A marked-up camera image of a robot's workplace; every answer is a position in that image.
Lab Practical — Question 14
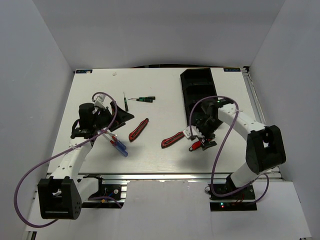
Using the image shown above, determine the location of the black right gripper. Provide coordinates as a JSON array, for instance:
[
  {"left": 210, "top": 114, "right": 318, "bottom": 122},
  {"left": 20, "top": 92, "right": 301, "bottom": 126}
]
[{"left": 194, "top": 118, "right": 224, "bottom": 152}]

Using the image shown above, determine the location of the blue label sticker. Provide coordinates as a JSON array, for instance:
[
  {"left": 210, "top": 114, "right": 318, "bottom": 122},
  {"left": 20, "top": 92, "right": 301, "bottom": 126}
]
[
  {"left": 75, "top": 69, "right": 93, "bottom": 74},
  {"left": 223, "top": 67, "right": 241, "bottom": 72}
]

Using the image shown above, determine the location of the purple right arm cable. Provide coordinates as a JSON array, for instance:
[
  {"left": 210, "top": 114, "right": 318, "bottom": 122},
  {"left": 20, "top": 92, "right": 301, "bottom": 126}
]
[{"left": 188, "top": 96, "right": 271, "bottom": 206}]

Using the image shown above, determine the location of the blue red screwdriver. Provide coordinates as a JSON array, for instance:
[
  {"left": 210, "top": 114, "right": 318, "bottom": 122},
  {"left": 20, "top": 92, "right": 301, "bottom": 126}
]
[
  {"left": 106, "top": 131, "right": 127, "bottom": 150},
  {"left": 102, "top": 133, "right": 128, "bottom": 158}
]

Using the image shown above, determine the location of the aluminium frame rail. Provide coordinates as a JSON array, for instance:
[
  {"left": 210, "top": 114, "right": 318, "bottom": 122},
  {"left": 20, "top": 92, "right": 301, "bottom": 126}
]
[
  {"left": 89, "top": 168, "right": 284, "bottom": 183},
  {"left": 241, "top": 66, "right": 286, "bottom": 174}
]

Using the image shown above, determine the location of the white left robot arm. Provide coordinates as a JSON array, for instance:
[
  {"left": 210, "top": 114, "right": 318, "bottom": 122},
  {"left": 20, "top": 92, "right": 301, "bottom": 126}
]
[{"left": 37, "top": 102, "right": 134, "bottom": 220}]

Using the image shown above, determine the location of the black far storage bin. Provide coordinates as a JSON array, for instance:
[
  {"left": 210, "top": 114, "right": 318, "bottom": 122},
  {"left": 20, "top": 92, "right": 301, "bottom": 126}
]
[{"left": 180, "top": 68, "right": 214, "bottom": 88}]

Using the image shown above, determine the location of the blue label sticker left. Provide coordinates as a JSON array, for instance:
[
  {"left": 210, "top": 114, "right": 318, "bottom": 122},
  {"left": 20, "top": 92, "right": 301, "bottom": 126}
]
[{"left": 75, "top": 69, "right": 93, "bottom": 74}]

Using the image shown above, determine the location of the green black screwdriver single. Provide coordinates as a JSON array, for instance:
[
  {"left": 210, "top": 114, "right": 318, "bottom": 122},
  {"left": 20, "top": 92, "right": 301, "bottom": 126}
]
[{"left": 123, "top": 92, "right": 129, "bottom": 112}]

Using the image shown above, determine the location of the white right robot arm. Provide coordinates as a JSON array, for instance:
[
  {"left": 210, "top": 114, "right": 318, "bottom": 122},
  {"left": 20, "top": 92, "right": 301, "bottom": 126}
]
[{"left": 185, "top": 96, "right": 286, "bottom": 200}]

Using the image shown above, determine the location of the blue label sticker right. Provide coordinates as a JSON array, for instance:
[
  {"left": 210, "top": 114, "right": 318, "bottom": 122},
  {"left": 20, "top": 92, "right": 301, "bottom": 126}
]
[{"left": 223, "top": 67, "right": 241, "bottom": 72}]

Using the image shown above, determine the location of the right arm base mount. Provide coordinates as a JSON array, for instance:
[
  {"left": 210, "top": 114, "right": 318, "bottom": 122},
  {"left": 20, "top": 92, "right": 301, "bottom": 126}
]
[{"left": 204, "top": 185, "right": 258, "bottom": 212}]

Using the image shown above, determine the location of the blue red screwdriver near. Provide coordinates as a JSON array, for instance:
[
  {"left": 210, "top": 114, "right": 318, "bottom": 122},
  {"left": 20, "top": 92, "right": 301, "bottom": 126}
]
[{"left": 102, "top": 133, "right": 128, "bottom": 158}]

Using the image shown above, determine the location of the blue red screwdriver far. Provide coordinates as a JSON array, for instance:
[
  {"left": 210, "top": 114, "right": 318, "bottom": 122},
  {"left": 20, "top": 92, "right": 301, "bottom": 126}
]
[{"left": 106, "top": 131, "right": 127, "bottom": 150}]

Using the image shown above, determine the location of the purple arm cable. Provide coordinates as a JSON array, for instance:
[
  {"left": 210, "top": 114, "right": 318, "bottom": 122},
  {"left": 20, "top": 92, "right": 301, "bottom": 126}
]
[
  {"left": 188, "top": 96, "right": 271, "bottom": 206},
  {"left": 13, "top": 91, "right": 123, "bottom": 228}
]

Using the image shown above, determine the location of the green black screwdriver upper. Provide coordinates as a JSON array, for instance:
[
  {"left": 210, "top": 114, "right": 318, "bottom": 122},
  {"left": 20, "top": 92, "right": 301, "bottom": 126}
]
[{"left": 131, "top": 96, "right": 156, "bottom": 101}]

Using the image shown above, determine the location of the black storage bin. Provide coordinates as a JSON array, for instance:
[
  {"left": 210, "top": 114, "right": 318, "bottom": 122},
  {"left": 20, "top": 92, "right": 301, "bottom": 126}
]
[
  {"left": 182, "top": 84, "right": 217, "bottom": 103},
  {"left": 180, "top": 68, "right": 214, "bottom": 88},
  {"left": 184, "top": 98, "right": 218, "bottom": 127}
]

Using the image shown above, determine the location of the black middle storage bin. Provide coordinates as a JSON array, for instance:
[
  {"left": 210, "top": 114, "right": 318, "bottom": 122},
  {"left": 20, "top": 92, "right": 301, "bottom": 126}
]
[{"left": 182, "top": 84, "right": 217, "bottom": 103}]

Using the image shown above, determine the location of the red black utility knife small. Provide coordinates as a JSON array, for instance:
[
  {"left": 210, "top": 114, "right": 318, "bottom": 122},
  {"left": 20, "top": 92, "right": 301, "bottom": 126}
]
[{"left": 188, "top": 141, "right": 202, "bottom": 152}]

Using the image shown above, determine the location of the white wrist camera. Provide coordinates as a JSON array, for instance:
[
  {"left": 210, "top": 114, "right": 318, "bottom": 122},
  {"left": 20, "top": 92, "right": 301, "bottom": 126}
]
[
  {"left": 93, "top": 93, "right": 106, "bottom": 109},
  {"left": 182, "top": 125, "right": 204, "bottom": 140}
]

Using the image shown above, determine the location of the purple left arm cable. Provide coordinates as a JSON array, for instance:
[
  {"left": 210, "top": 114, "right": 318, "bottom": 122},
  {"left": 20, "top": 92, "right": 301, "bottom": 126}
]
[{"left": 13, "top": 91, "right": 123, "bottom": 228}]

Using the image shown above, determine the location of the aluminium frame rail front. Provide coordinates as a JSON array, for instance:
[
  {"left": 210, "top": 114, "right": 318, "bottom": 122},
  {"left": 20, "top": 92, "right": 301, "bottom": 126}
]
[{"left": 89, "top": 168, "right": 284, "bottom": 183}]

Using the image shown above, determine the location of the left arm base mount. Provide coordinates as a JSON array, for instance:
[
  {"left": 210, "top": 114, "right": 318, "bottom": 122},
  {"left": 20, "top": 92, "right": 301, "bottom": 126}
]
[{"left": 81, "top": 174, "right": 128, "bottom": 209}]

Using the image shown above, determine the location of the red black utility knife long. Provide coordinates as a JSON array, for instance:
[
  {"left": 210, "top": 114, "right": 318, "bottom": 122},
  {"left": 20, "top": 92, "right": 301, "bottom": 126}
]
[{"left": 128, "top": 118, "right": 149, "bottom": 142}]

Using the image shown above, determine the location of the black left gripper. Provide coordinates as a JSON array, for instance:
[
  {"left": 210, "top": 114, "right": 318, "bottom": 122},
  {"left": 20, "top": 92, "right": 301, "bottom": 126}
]
[{"left": 92, "top": 101, "right": 134, "bottom": 132}]

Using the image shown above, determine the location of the aluminium frame rail right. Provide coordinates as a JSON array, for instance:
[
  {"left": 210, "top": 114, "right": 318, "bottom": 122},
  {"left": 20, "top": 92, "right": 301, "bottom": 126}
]
[{"left": 241, "top": 66, "right": 286, "bottom": 174}]

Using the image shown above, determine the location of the green black screwdriver lower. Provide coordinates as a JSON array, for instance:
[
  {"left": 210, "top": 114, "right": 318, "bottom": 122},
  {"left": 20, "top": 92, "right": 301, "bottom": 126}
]
[{"left": 128, "top": 98, "right": 153, "bottom": 103}]

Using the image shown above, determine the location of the black near storage bin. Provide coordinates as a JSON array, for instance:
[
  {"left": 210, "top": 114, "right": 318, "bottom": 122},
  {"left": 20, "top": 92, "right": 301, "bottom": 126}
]
[{"left": 184, "top": 98, "right": 218, "bottom": 127}]

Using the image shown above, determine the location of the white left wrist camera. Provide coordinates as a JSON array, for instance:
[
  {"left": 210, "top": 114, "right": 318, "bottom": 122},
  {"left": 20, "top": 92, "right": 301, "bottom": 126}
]
[{"left": 93, "top": 93, "right": 106, "bottom": 109}]

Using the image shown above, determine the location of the green black screwdriver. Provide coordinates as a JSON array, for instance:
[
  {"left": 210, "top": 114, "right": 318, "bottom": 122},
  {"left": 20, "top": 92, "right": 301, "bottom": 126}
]
[
  {"left": 128, "top": 98, "right": 153, "bottom": 103},
  {"left": 131, "top": 96, "right": 156, "bottom": 101}
]

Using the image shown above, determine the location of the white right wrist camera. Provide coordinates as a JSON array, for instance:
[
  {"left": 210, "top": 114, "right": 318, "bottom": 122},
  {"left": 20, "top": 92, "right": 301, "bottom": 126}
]
[{"left": 182, "top": 125, "right": 204, "bottom": 140}]

